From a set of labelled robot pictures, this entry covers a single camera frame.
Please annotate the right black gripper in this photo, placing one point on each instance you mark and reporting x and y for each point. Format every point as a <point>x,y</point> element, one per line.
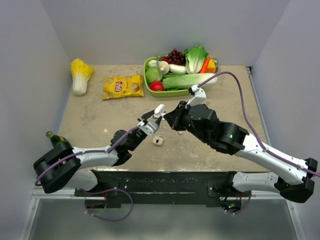
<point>174,118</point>

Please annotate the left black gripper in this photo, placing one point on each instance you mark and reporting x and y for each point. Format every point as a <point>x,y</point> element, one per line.
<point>147,115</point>

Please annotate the white earbud charging case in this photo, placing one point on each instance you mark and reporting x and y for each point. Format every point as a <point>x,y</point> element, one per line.
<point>159,111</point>

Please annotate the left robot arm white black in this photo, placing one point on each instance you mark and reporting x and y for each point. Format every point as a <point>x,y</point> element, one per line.
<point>63,163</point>

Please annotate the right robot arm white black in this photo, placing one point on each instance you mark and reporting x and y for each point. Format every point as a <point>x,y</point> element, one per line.
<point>288,176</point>

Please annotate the beige earbud case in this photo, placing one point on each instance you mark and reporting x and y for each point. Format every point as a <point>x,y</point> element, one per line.
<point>158,141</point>

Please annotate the green plastic basket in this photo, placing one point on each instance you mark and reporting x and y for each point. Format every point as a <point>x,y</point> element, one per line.
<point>166,93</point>

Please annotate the long white green cabbage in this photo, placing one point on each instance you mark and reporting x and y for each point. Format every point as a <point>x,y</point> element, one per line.
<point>182,82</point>

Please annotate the red apple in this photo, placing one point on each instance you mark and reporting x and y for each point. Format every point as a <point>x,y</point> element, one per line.
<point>157,86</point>

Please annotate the yellow Lays chips bag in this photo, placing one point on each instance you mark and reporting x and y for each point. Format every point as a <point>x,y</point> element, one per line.
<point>122,87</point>

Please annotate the white daikon radish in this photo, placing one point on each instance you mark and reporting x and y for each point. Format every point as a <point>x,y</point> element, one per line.
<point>177,69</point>

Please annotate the round green cabbage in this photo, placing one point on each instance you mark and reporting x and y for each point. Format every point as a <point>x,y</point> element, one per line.
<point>153,74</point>

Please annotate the beige mushroom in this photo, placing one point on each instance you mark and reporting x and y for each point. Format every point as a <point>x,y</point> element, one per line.
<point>163,67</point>

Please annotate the orange carrot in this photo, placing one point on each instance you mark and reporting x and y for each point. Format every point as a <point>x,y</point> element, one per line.
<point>205,66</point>

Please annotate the purple grapes bunch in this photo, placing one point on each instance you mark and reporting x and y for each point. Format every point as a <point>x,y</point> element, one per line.
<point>176,57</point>

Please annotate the orange pumpkin slice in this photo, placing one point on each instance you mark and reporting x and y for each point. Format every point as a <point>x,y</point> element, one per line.
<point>212,66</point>

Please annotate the green leafy lettuce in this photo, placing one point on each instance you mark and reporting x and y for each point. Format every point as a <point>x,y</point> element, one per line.
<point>195,58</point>

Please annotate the yellow napa cabbage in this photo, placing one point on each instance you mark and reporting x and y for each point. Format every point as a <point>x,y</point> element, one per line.
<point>81,74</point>

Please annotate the green champagne bottle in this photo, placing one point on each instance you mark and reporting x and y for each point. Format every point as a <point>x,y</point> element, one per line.
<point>55,139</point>

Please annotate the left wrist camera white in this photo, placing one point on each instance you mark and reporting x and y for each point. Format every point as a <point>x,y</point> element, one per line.
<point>144,126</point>

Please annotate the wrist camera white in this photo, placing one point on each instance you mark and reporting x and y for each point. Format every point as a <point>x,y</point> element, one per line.
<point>144,126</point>
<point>197,96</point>

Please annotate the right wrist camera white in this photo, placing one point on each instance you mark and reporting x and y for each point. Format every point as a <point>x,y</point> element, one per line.
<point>197,96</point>

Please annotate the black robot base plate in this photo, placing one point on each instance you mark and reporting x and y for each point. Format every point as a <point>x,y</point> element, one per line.
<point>207,188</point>

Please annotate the aluminium frame rail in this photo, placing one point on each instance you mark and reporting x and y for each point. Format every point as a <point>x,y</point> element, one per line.
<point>266,134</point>

